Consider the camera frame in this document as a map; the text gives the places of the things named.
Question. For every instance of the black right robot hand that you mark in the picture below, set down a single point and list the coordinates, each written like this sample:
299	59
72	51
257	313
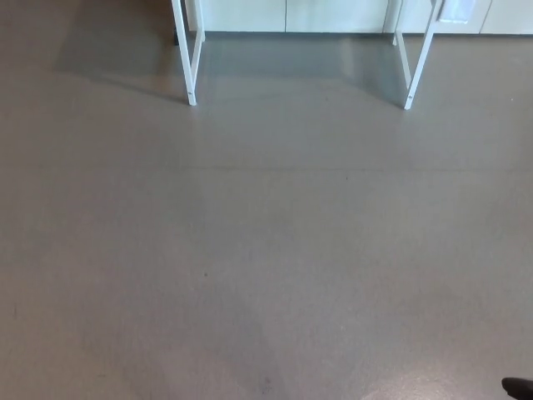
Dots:
518	387

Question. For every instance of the white desk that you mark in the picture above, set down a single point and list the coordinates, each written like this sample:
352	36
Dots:
189	62

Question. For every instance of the white cabinet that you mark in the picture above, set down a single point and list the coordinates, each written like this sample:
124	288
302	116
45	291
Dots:
333	16

